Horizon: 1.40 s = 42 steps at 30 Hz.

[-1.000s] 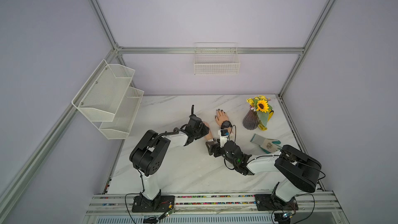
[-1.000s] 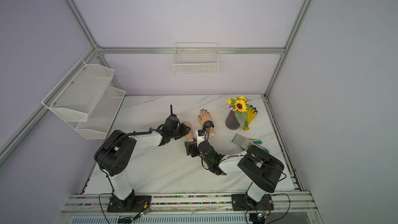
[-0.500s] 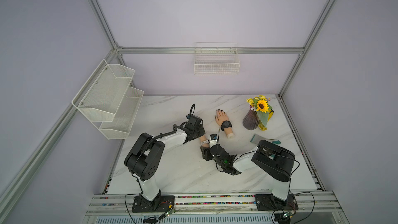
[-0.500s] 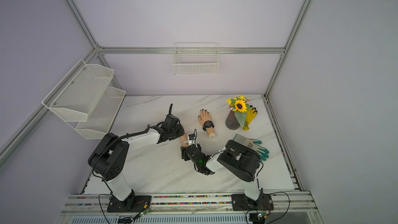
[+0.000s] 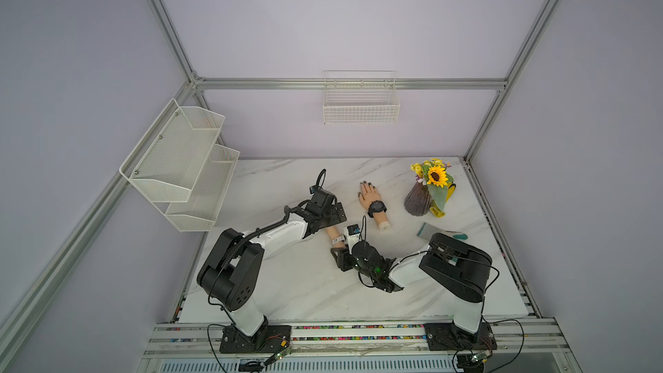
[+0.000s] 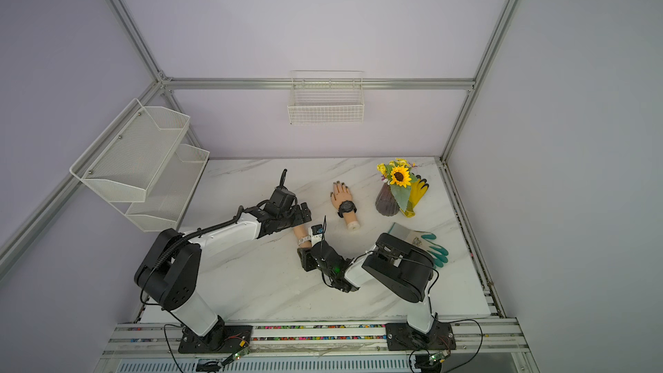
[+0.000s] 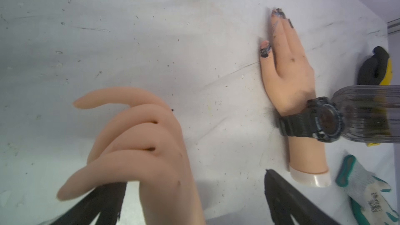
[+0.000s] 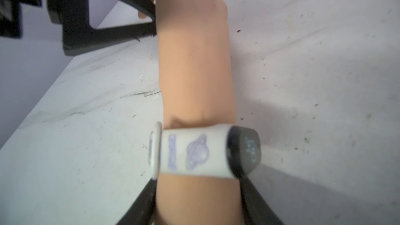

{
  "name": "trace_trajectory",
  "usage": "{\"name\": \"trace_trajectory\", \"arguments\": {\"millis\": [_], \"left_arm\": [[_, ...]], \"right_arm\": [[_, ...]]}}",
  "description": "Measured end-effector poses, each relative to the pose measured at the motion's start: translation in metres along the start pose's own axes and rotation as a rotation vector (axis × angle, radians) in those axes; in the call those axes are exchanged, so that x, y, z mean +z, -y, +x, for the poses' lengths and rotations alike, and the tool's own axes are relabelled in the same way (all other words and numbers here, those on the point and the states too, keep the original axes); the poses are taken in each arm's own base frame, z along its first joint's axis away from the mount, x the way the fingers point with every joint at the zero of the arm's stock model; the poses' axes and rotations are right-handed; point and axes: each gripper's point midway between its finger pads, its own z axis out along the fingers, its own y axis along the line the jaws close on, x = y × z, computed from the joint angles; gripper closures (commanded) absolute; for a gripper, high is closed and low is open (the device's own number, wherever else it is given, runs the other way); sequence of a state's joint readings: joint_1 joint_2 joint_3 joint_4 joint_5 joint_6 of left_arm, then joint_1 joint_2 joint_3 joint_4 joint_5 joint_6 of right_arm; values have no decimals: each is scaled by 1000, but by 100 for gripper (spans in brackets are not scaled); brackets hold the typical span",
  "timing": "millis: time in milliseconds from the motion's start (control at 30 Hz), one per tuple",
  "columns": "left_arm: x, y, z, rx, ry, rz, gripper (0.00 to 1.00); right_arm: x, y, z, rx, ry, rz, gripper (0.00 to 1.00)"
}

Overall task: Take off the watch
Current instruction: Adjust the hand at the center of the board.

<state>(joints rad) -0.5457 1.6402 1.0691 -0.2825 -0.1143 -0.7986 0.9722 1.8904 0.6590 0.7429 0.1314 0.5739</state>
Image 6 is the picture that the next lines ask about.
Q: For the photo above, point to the yellow black work glove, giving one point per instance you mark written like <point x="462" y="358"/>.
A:
<point x="418" y="191"/>

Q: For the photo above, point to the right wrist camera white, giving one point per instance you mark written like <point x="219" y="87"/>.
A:
<point x="317" y="233"/>

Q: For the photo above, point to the mannequin hand with bent fingers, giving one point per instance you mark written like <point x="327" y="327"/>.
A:
<point x="302" y="236"/>

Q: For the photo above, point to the artificial sunflower bouquet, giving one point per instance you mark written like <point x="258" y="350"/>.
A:
<point x="400" y="179"/>

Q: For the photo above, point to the grey green work glove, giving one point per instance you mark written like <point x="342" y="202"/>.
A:
<point x="424" y="240"/>

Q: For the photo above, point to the white wire wall basket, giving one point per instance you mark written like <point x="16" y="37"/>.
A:
<point x="326" y="97"/>

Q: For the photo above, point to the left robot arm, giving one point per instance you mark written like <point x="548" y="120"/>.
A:
<point x="170" y="271"/>

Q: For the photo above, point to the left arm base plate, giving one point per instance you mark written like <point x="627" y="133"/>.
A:
<point x="224" y="339"/>

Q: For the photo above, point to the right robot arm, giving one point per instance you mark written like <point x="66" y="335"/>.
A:
<point x="404" y="269"/>

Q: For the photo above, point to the purple ribbed glass vase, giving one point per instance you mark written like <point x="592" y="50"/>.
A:
<point x="386" y="204"/>

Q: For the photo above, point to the white mesh two-tier shelf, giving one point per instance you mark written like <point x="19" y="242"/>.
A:
<point x="142" y="166"/>

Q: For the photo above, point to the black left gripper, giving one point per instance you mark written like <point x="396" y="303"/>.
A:
<point x="298" y="217"/>

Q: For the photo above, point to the mannequin hand with painted nails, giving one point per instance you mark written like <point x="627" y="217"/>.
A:
<point x="341" y="193"/>

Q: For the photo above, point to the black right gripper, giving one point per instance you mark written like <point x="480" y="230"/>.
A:
<point x="307" y="258"/>

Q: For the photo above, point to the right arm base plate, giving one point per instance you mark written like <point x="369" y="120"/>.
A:
<point x="402" y="337"/>

